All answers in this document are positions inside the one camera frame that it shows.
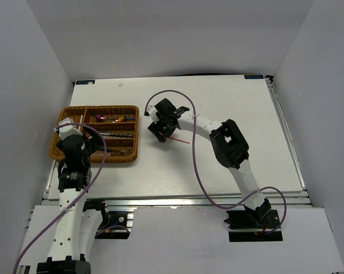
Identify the orange chopstick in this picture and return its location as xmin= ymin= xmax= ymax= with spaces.
xmin=168 ymin=137 xmax=190 ymax=144

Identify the rainbow spoon plain handle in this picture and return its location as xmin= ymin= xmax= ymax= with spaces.
xmin=95 ymin=114 xmax=107 ymax=121

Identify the fork with pink handle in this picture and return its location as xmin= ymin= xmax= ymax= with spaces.
xmin=92 ymin=151 xmax=131 ymax=158

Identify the knife with brown marbled handle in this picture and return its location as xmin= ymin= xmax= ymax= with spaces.
xmin=100 ymin=131 xmax=133 ymax=138

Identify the rainbow spoon ornate handle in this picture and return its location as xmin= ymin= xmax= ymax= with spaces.
xmin=111 ymin=116 xmax=136 ymax=123

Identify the knife with green marbled handle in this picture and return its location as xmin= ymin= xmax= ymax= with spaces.
xmin=105 ymin=138 xmax=133 ymax=144

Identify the white chopstick thick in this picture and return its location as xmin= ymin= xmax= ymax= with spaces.
xmin=78 ymin=114 xmax=83 ymax=131

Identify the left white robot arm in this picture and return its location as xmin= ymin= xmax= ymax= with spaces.
xmin=36 ymin=119 xmax=110 ymax=273

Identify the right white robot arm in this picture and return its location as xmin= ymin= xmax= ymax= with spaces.
xmin=144 ymin=98 xmax=271 ymax=228

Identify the blue label left corner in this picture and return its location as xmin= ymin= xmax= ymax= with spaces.
xmin=75 ymin=79 xmax=95 ymax=85

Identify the blue label corner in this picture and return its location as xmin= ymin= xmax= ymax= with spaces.
xmin=244 ymin=74 xmax=264 ymax=80
xmin=75 ymin=79 xmax=95 ymax=85

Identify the blue label right corner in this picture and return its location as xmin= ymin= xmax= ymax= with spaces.
xmin=244 ymin=74 xmax=264 ymax=80

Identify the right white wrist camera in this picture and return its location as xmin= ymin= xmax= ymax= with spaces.
xmin=144 ymin=105 xmax=159 ymax=124

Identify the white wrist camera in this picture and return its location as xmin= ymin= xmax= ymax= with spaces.
xmin=144 ymin=105 xmax=159 ymax=124
xmin=54 ymin=118 xmax=82 ymax=140

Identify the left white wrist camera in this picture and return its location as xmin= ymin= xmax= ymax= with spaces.
xmin=54 ymin=118 xmax=82 ymax=140

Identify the aluminium table rail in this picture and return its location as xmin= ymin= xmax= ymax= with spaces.
xmin=264 ymin=75 xmax=307 ymax=190

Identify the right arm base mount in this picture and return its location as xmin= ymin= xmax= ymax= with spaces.
xmin=224 ymin=209 xmax=283 ymax=243

